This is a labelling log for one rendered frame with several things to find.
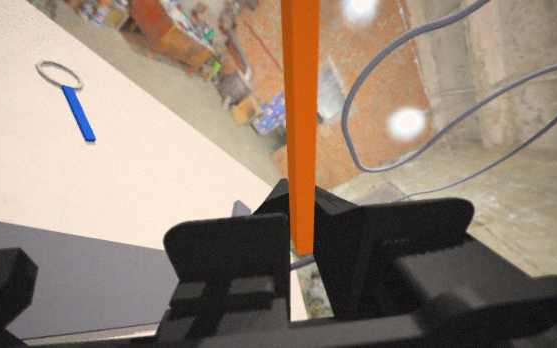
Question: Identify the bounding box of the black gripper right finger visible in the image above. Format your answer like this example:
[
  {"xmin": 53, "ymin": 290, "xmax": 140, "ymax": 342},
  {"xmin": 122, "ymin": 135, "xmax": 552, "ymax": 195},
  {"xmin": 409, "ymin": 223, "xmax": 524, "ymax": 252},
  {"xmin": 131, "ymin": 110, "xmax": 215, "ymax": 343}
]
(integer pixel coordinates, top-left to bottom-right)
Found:
[{"xmin": 312, "ymin": 185, "xmax": 475, "ymax": 317}]

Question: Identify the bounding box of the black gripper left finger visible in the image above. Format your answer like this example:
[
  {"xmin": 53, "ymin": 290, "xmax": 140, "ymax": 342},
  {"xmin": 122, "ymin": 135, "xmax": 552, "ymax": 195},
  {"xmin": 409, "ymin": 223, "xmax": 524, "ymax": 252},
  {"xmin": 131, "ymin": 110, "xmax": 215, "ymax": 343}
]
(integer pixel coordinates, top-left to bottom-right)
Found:
[{"xmin": 163, "ymin": 178, "xmax": 291, "ymax": 322}]

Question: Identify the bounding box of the orange handle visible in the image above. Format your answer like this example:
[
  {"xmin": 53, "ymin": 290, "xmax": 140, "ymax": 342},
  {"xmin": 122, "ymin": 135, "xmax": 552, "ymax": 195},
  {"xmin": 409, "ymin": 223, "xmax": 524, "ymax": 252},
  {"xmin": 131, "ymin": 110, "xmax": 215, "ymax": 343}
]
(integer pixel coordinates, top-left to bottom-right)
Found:
[{"xmin": 281, "ymin": 0, "xmax": 320, "ymax": 255}]

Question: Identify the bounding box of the blue handle with grey loop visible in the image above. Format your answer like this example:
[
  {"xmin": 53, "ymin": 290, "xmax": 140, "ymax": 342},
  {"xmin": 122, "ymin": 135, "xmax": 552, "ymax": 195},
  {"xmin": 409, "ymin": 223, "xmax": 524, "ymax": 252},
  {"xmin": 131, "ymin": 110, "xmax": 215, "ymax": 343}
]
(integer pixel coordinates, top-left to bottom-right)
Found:
[{"xmin": 36, "ymin": 59, "xmax": 97, "ymax": 142}]

